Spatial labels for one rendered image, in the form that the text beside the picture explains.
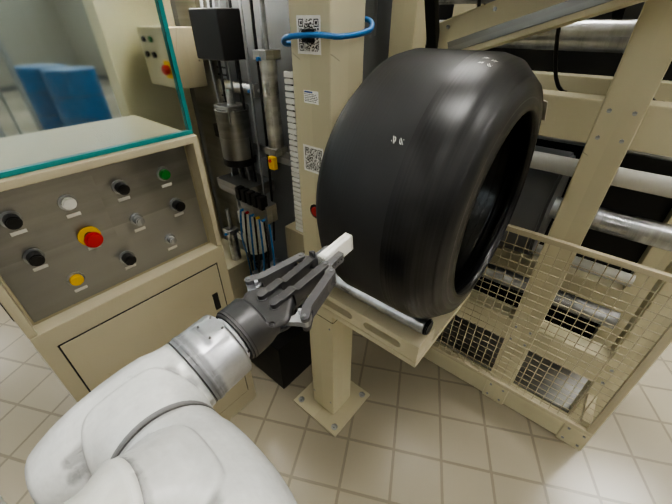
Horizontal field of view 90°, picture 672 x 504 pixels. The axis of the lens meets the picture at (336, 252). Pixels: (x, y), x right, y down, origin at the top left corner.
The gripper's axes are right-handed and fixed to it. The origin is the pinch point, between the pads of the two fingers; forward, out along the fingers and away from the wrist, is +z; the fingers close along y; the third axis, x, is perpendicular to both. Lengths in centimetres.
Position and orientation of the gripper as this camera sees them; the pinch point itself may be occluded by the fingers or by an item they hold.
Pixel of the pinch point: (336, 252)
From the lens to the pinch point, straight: 53.5
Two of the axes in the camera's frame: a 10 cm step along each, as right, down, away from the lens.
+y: -7.6, -3.7, 5.3
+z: 6.4, -5.4, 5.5
